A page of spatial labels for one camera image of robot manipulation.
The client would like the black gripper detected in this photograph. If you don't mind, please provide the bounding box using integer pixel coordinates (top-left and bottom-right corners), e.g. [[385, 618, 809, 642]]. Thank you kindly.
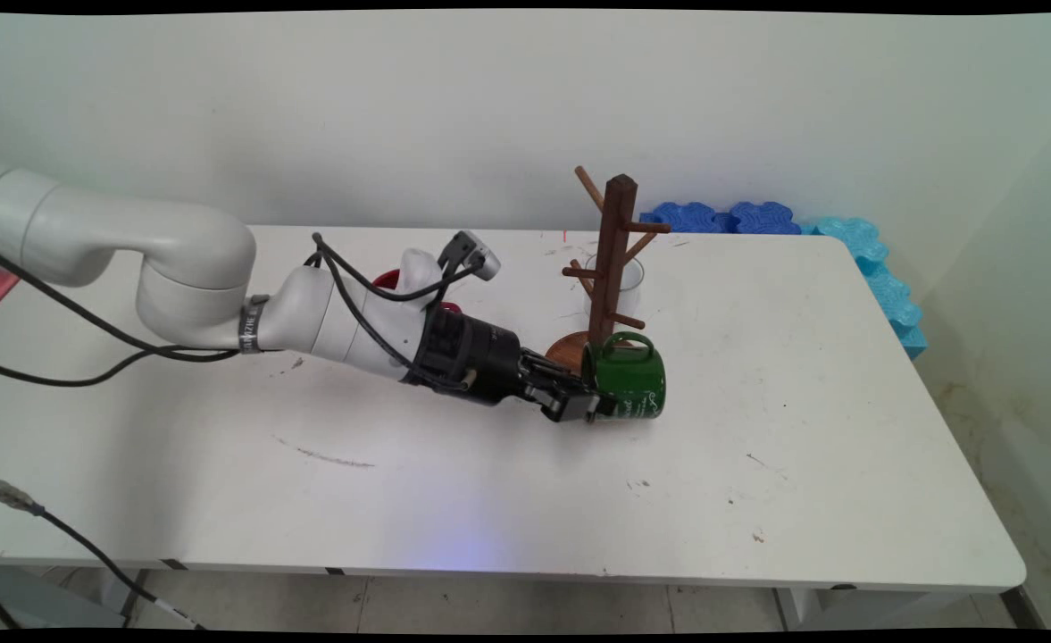
[[405, 306, 601, 424]]

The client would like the grey cable strap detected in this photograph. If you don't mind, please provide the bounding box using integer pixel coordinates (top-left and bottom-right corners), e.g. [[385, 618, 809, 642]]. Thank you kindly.
[[238, 295, 269, 354]]

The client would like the wooden mug tree stand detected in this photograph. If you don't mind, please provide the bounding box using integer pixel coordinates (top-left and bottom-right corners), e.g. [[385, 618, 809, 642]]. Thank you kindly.
[[545, 165, 673, 378]]

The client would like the cyan foam mat piece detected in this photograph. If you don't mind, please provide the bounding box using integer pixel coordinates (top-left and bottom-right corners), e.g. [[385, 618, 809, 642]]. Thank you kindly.
[[802, 217, 889, 273]]

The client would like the green enamel mug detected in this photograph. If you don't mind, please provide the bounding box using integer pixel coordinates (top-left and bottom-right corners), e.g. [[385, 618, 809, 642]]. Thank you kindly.
[[581, 331, 667, 422]]

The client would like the black cable with grey connector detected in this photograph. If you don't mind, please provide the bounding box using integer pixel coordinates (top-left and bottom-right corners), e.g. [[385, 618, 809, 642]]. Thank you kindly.
[[0, 473, 208, 630]]

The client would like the sky blue foam mat piece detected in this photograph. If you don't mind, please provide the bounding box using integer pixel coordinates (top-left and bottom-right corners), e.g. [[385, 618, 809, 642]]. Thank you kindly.
[[863, 263, 929, 360]]

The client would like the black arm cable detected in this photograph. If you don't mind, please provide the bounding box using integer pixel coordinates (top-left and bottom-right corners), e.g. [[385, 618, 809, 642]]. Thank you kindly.
[[0, 232, 486, 358], [0, 259, 477, 392]]

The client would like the red enamel mug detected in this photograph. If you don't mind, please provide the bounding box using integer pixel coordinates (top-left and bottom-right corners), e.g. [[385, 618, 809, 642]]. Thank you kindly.
[[371, 268, 463, 313]]

